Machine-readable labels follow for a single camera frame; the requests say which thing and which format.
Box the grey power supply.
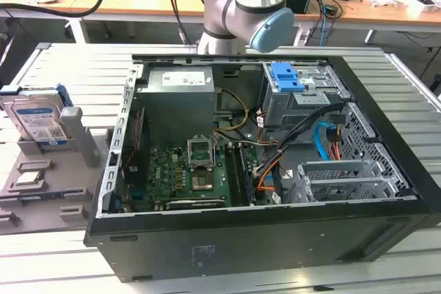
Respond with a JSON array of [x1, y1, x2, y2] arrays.
[[135, 66, 218, 137]]

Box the white power strip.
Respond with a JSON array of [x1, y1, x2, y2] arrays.
[[295, 25, 311, 48]]

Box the green motherboard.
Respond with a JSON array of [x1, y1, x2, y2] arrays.
[[147, 142, 263, 209]]

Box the yellow wires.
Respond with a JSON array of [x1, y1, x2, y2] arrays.
[[212, 87, 250, 134]]

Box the hard disk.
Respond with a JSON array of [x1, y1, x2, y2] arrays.
[[0, 83, 74, 147]]

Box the silver CPU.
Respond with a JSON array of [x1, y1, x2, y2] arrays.
[[16, 171, 45, 185]]

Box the orange wires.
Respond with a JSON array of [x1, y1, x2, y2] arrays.
[[256, 155, 287, 192]]

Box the black cable bundle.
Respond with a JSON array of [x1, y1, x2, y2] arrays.
[[271, 102, 346, 202]]

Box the metal socket cover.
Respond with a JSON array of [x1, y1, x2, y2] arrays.
[[186, 134, 218, 170]]

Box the black graphics card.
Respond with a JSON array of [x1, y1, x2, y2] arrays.
[[165, 198, 227, 210]]

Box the metal disk bay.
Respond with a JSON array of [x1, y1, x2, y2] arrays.
[[283, 160, 418, 204]]

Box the black PC case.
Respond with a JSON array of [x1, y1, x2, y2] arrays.
[[83, 53, 441, 284]]

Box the grey parts rack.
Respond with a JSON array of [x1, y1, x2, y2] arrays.
[[0, 106, 116, 236]]

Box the blue wire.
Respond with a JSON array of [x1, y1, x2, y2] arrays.
[[314, 120, 332, 162]]

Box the metal optical drive cage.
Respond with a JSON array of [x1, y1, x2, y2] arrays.
[[260, 62, 351, 137]]

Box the RAM slot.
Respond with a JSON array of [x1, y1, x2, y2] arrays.
[[237, 145, 257, 206], [225, 145, 244, 206]]

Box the wooden desk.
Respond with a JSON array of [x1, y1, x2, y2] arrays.
[[0, 0, 441, 44]]

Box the CPU socket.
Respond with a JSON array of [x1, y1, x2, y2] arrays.
[[191, 169, 216, 193]]

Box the RAM stick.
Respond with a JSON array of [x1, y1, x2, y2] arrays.
[[0, 193, 67, 202]]

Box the blue plastic drive latch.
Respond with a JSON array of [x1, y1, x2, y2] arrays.
[[270, 62, 306, 93]]

